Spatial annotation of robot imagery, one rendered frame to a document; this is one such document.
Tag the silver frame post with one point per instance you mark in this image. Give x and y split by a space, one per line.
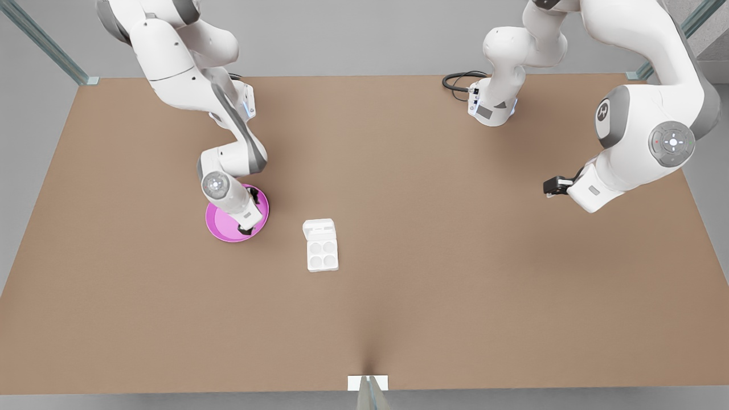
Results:
692 20
368 386
42 40

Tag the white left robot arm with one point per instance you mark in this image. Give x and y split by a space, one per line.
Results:
643 125

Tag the pink round plate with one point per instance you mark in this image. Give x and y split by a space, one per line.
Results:
221 226

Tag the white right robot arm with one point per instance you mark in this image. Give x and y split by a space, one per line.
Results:
171 68

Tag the white egg box base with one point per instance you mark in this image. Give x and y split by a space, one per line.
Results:
322 255

